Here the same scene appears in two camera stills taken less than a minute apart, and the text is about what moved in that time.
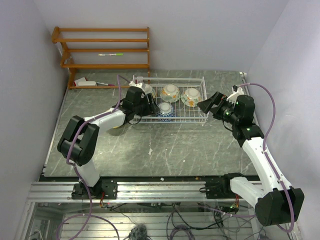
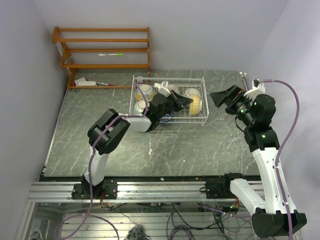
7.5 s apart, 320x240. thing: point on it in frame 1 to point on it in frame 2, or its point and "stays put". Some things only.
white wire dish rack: x=176 y=98 stays put
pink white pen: x=109 y=84 stays put
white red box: x=84 y=82 stays put
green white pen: x=115 y=54 stays put
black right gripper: x=217 y=99 to x=220 y=98
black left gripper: x=152 y=108 to x=183 y=101
